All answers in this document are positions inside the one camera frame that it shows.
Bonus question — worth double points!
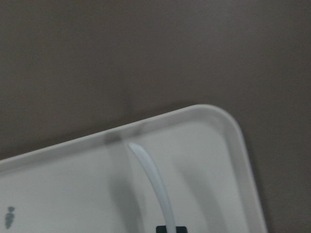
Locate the white ceramic spoon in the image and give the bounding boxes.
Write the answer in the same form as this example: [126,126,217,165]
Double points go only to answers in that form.
[128,143,177,233]

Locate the beige rabbit tray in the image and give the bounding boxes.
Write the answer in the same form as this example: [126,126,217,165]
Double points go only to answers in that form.
[0,105,268,233]

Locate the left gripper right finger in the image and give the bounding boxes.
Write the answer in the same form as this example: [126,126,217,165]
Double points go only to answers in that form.
[175,226,188,233]

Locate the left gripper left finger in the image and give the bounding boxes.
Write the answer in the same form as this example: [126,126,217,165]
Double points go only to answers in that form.
[155,225,167,233]

